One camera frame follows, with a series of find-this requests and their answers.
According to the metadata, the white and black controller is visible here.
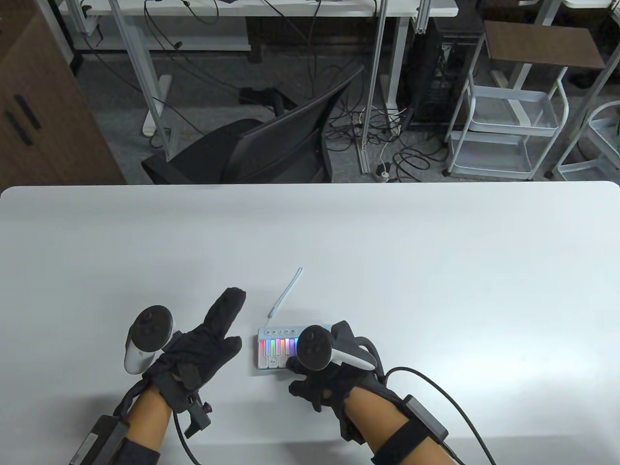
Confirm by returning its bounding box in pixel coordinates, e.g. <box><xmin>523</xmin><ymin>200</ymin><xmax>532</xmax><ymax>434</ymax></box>
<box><xmin>295</xmin><ymin>325</ymin><xmax>376</xmax><ymax>372</ymax></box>
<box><xmin>124</xmin><ymin>305</ymin><xmax>173</xmax><ymax>374</ymax></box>

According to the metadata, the smooth black cable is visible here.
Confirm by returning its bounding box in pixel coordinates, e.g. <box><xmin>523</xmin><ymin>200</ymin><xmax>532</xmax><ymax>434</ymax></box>
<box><xmin>173</xmin><ymin>413</ymin><xmax>204</xmax><ymax>465</ymax></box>

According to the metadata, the brown top side table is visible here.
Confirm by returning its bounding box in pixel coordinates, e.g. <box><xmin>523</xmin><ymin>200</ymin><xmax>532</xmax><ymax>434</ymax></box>
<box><xmin>483</xmin><ymin>20</ymin><xmax>607</xmax><ymax>97</ymax></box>

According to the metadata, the aluminium frame post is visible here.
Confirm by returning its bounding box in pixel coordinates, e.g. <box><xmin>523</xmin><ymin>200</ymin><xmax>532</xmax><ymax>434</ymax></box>
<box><xmin>108</xmin><ymin>0</ymin><xmax>177</xmax><ymax>162</ymax></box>
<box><xmin>412</xmin><ymin>0</ymin><xmax>433</xmax><ymax>34</ymax></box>
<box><xmin>359</xmin><ymin>0</ymin><xmax>389</xmax><ymax>174</ymax></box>

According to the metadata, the person's right forearm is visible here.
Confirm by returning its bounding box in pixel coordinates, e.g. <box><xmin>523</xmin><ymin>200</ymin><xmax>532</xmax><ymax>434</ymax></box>
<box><xmin>346</xmin><ymin>387</ymin><xmax>461</xmax><ymax>465</ymax></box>

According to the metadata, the person's left hand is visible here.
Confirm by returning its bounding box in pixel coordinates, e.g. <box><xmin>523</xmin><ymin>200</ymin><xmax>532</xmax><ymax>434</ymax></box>
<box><xmin>143</xmin><ymin>287</ymin><xmax>247</xmax><ymax>414</ymax></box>

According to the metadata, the person's left forearm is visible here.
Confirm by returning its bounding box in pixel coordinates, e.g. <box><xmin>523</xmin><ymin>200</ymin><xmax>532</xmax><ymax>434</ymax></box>
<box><xmin>115</xmin><ymin>388</ymin><xmax>173</xmax><ymax>465</ymax></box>

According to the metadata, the black braided cable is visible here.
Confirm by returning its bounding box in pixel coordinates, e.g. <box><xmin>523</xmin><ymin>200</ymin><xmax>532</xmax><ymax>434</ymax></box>
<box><xmin>114</xmin><ymin>381</ymin><xmax>149</xmax><ymax>419</ymax></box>

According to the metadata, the black computer tower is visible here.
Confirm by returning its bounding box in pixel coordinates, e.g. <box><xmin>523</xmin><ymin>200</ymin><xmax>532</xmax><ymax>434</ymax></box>
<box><xmin>404</xmin><ymin>17</ymin><xmax>485</xmax><ymax>129</ymax></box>

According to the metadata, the person's right hand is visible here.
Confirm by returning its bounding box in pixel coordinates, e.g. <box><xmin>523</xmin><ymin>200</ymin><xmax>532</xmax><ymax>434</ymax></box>
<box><xmin>286</xmin><ymin>321</ymin><xmax>405</xmax><ymax>413</ymax></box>

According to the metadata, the grey forearm sensor box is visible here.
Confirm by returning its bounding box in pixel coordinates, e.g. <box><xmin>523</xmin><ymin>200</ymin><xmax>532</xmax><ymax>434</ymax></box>
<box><xmin>68</xmin><ymin>416</ymin><xmax>129</xmax><ymax>465</ymax></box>

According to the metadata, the long black cable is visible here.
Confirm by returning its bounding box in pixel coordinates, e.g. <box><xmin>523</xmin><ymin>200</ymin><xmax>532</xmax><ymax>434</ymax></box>
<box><xmin>385</xmin><ymin>367</ymin><xmax>497</xmax><ymax>465</ymax></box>

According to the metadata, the white toy piano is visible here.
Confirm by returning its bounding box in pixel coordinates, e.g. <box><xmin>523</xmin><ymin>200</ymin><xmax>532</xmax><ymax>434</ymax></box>
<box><xmin>256</xmin><ymin>324</ymin><xmax>335</xmax><ymax>372</ymax></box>

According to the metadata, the tangle of black floor cables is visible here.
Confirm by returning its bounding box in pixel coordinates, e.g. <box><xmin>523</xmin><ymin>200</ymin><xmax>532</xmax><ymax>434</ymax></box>
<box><xmin>325</xmin><ymin>94</ymin><xmax>451</xmax><ymax>182</ymax></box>

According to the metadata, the black arm sleeve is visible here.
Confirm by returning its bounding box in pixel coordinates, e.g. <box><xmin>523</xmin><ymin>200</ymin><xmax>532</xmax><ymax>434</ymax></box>
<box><xmin>115</xmin><ymin>437</ymin><xmax>162</xmax><ymax>465</ymax></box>

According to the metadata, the white background desk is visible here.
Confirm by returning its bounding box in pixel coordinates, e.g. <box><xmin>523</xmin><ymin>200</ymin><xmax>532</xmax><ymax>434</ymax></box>
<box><xmin>61</xmin><ymin>0</ymin><xmax>460</xmax><ymax>136</ymax></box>

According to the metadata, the brown wooden cabinet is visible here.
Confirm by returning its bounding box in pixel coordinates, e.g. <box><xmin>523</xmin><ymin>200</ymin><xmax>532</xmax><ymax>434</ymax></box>
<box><xmin>0</xmin><ymin>12</ymin><xmax>125</xmax><ymax>187</ymax></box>

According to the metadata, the white metal utility cart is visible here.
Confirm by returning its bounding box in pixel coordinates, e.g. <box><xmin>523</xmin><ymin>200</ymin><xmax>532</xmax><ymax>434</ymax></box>
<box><xmin>552</xmin><ymin>99</ymin><xmax>620</xmax><ymax>182</ymax></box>
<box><xmin>443</xmin><ymin>34</ymin><xmax>570</xmax><ymax>181</ymax></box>

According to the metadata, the black office chair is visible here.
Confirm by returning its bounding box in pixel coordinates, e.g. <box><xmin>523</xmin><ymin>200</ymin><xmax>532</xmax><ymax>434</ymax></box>
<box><xmin>140</xmin><ymin>64</ymin><xmax>366</xmax><ymax>185</ymax></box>

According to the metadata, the black forearm sensor box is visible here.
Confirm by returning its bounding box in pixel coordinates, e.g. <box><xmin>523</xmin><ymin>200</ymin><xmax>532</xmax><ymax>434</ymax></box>
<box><xmin>403</xmin><ymin>395</ymin><xmax>449</xmax><ymax>444</ymax></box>

